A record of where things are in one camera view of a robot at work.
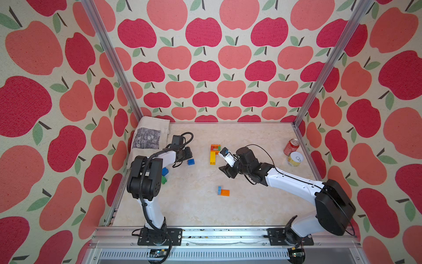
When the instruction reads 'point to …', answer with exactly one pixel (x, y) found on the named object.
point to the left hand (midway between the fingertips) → (191, 155)
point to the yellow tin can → (295, 158)
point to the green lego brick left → (164, 180)
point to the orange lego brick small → (225, 192)
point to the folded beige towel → (150, 136)
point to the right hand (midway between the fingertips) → (224, 165)
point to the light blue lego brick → (219, 190)
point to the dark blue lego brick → (164, 171)
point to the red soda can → (291, 146)
